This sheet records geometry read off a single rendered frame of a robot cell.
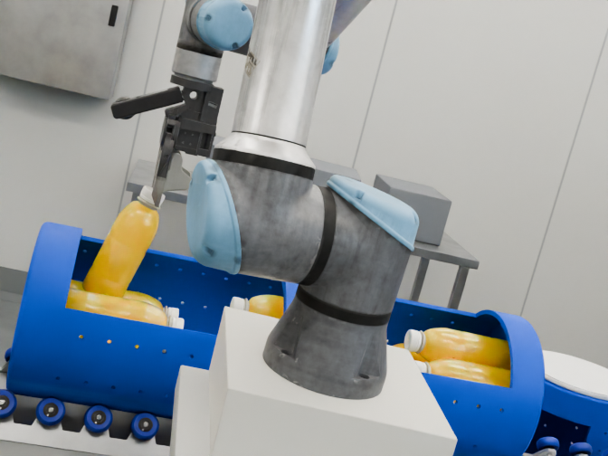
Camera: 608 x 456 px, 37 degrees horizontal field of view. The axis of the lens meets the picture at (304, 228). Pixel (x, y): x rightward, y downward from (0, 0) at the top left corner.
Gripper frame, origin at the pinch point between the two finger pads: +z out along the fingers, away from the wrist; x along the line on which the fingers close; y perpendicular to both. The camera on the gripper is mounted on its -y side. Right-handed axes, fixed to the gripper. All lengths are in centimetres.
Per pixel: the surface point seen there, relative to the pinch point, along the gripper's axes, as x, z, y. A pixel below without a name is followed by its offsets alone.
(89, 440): -12.2, 38.6, -2.3
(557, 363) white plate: 43, 28, 105
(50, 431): -11.9, 38.2, -8.5
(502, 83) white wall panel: 316, -40, 185
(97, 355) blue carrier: -15.3, 23.2, -4.0
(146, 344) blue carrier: -15.2, 20.2, 2.9
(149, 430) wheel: -12.4, 35.3, 6.7
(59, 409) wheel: -11.7, 34.5, -7.8
